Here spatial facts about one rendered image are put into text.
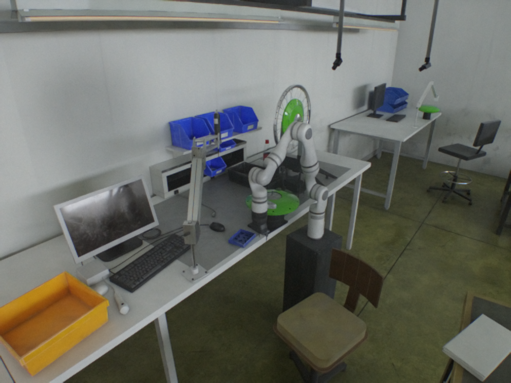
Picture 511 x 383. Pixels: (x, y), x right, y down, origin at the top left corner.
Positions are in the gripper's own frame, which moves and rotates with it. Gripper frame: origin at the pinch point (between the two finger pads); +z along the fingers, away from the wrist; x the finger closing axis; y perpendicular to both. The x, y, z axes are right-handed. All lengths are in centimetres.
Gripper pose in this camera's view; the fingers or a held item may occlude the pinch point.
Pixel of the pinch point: (263, 238)
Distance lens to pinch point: 170.7
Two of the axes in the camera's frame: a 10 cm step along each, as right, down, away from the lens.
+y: -7.5, 2.9, -6.0
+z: 0.0, 9.0, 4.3
